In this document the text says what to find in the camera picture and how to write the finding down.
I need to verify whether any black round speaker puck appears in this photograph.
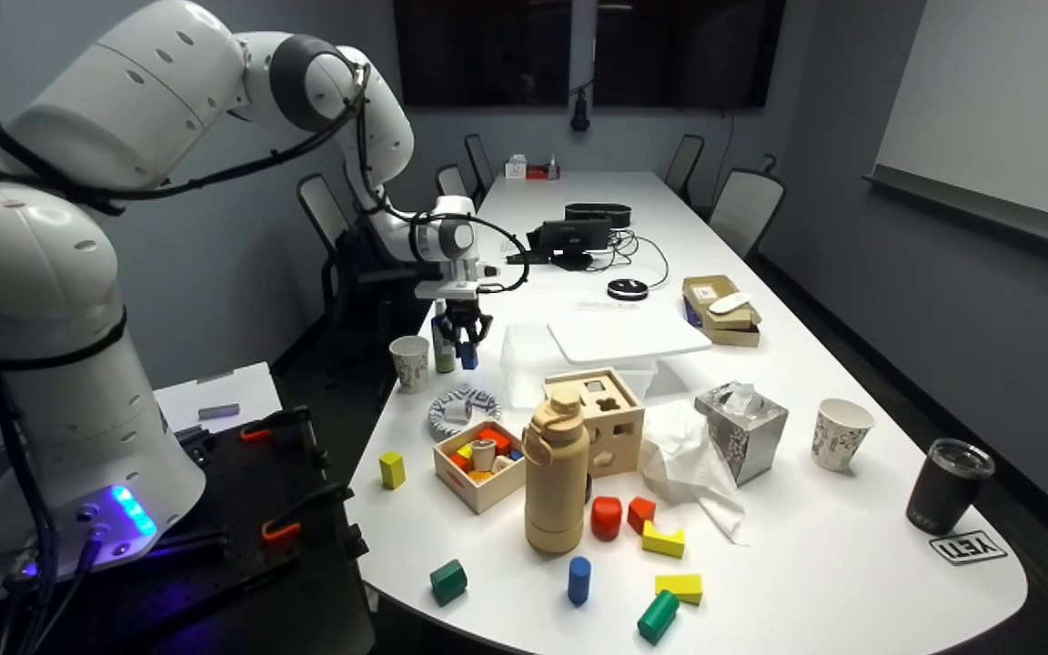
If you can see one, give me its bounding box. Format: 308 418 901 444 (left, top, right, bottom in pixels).
609 275 649 303

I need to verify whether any yellow arch block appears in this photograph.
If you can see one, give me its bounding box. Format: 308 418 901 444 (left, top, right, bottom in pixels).
641 519 683 560

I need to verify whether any tan water bottle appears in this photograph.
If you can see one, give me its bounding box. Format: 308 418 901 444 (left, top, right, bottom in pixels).
525 387 591 556

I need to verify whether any red prism block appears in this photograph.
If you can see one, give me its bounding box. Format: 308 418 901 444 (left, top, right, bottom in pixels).
627 495 660 536

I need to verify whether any green cube block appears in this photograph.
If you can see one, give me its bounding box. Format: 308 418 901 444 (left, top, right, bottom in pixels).
428 560 469 603

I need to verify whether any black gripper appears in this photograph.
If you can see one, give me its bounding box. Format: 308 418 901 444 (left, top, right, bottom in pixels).
416 215 517 365

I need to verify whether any yellow rectangular block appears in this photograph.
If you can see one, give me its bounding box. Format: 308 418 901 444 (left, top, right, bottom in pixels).
656 576 701 603

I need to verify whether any cardboard box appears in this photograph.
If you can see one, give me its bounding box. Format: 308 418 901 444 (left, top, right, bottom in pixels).
680 275 759 346

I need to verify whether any yellow cube block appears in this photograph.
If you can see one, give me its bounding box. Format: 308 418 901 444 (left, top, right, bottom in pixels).
379 451 406 491

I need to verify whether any dark tumbler cup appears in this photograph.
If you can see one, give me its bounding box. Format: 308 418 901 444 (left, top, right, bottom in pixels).
906 437 996 536

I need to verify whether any clear plastic bin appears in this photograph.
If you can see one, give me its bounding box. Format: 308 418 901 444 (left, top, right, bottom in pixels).
498 319 711 408

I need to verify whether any white bin lid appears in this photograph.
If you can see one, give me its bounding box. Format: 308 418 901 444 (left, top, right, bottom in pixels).
551 306 711 365

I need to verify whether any small wooden tray box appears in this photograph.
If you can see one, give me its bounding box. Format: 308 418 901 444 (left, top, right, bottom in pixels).
432 422 525 514

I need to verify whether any wooden shape sorter cube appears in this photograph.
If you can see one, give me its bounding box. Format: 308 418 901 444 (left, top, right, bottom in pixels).
551 366 644 477

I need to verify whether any white paper cup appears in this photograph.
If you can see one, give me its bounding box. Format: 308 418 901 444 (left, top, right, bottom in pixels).
810 397 872 468
390 335 428 389

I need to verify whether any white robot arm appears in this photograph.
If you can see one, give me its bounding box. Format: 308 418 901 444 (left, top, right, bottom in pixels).
0 0 477 600

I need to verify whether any black laptop device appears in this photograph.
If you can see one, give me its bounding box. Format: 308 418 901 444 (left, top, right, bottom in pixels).
529 203 629 271

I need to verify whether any red rounded block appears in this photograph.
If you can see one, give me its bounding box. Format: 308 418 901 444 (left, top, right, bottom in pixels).
591 495 622 541

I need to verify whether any green cylinder block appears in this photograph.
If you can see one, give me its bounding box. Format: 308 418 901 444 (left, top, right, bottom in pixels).
637 590 680 643

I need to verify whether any blue cylinder block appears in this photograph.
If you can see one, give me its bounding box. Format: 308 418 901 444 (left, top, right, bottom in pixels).
563 556 593 606

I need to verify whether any whiteboard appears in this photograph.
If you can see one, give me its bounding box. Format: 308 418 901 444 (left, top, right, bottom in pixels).
872 0 1048 244

